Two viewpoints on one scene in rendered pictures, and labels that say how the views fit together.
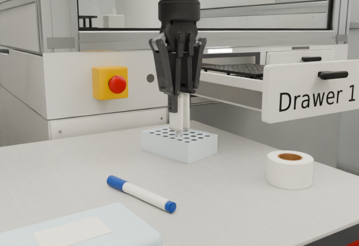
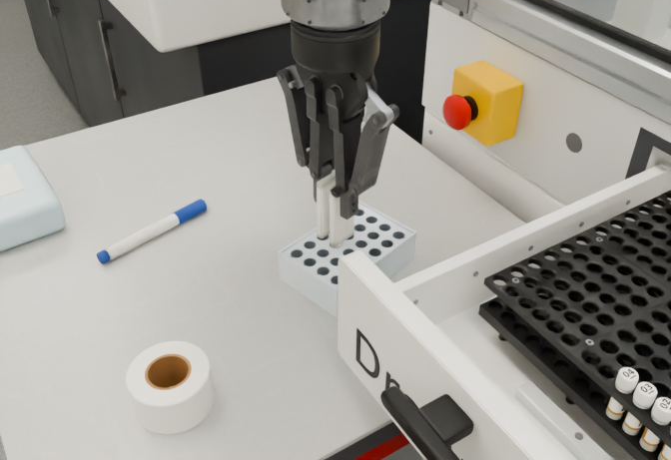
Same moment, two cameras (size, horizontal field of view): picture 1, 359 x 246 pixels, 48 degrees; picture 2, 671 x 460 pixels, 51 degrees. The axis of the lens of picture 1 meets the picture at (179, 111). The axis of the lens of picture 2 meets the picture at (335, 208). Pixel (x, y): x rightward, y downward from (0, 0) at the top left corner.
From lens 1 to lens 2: 0.96 m
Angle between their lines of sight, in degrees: 83
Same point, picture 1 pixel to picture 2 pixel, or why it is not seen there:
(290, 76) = (378, 321)
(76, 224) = (12, 180)
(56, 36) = not seen: outside the picture
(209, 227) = (53, 292)
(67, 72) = (451, 49)
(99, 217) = (21, 191)
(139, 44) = (566, 58)
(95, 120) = (472, 151)
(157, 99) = (576, 194)
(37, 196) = (181, 164)
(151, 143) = not seen: hidden behind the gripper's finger
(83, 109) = not seen: hidden behind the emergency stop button
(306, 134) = not seen: outside the picture
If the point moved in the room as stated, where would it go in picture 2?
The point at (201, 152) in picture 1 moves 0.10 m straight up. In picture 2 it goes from (303, 285) to (299, 208)
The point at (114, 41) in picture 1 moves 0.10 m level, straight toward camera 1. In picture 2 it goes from (528, 31) to (437, 37)
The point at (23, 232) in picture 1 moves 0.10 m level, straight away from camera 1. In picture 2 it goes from (16, 159) to (101, 141)
